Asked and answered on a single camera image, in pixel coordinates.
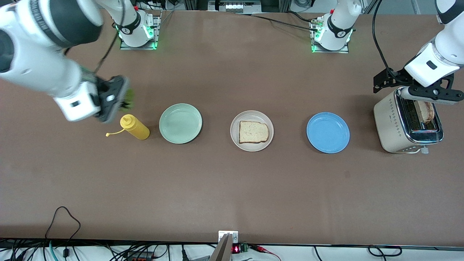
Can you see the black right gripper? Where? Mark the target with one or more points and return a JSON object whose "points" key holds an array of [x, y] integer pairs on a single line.
{"points": [[125, 105]]}

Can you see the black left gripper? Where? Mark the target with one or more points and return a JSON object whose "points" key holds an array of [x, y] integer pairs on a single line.
{"points": [[396, 77]]}

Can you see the green lettuce leaf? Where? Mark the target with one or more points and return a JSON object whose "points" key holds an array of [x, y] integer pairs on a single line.
{"points": [[129, 97]]}

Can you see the yellow squeeze bottle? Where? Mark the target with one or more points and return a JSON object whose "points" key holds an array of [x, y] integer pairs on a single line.
{"points": [[137, 127]]}

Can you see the toasted bread slice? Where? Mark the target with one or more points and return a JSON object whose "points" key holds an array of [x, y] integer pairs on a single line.
{"points": [[253, 132], [427, 111]]}

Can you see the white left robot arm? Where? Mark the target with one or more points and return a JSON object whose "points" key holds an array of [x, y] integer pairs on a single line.
{"points": [[340, 21]]}

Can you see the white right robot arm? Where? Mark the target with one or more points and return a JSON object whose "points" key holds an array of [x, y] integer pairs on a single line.
{"points": [[40, 65]]}

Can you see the blue plate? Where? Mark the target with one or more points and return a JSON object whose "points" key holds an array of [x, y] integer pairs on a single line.
{"points": [[328, 132]]}

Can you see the light green plate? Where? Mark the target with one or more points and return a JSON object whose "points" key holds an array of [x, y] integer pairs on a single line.
{"points": [[180, 123]]}

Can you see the beige plate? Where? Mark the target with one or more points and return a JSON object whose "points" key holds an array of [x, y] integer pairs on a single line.
{"points": [[252, 116]]}

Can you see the beige chrome toaster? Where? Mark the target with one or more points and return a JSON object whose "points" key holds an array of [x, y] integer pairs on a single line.
{"points": [[389, 123]]}

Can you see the black power unit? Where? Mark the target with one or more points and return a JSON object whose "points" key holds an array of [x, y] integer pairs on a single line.
{"points": [[233, 6]]}

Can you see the red clip lead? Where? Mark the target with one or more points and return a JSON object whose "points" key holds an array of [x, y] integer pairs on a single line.
{"points": [[264, 250]]}

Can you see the red digit display module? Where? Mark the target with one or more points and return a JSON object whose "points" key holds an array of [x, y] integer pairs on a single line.
{"points": [[236, 249]]}

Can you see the green terminal block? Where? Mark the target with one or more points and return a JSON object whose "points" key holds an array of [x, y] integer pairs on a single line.
{"points": [[244, 248]]}

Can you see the small metal mounting bracket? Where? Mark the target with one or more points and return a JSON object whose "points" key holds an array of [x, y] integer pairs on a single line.
{"points": [[233, 235]]}

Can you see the grey metal camera post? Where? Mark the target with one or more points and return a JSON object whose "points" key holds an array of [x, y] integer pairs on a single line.
{"points": [[221, 252]]}

